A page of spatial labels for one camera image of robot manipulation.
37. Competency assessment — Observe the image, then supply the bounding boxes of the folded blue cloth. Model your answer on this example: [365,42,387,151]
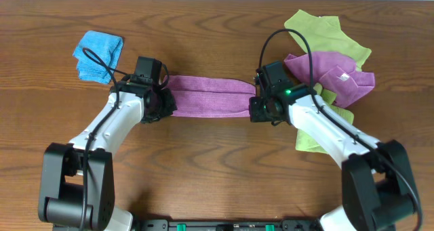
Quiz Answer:
[73,30,123,84]

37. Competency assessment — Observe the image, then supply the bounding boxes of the upper green cloth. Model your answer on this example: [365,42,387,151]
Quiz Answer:
[284,9,372,71]

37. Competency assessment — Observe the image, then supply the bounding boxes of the green cloth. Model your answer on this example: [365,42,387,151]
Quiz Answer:
[284,9,372,71]
[295,83,354,154]

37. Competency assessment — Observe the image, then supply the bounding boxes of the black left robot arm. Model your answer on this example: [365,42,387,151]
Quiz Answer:
[38,81,176,230]

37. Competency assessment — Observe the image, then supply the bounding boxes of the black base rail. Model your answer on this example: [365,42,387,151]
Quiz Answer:
[52,218,397,231]

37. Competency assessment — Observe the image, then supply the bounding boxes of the crumpled purple cloth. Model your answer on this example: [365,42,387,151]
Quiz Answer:
[284,51,376,108]

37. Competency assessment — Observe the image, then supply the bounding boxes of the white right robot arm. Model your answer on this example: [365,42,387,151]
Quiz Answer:
[249,82,423,230]

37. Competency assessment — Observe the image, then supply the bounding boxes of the purple microfiber cloth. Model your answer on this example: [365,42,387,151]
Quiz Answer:
[167,75,256,118]

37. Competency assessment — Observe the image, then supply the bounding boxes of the lower green cloth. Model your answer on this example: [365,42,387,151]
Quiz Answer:
[295,83,354,154]

